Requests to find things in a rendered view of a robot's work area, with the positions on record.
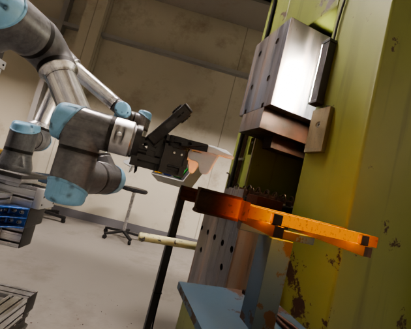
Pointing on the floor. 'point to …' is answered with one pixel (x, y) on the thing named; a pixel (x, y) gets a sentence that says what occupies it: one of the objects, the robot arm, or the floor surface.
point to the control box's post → (163, 264)
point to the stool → (126, 215)
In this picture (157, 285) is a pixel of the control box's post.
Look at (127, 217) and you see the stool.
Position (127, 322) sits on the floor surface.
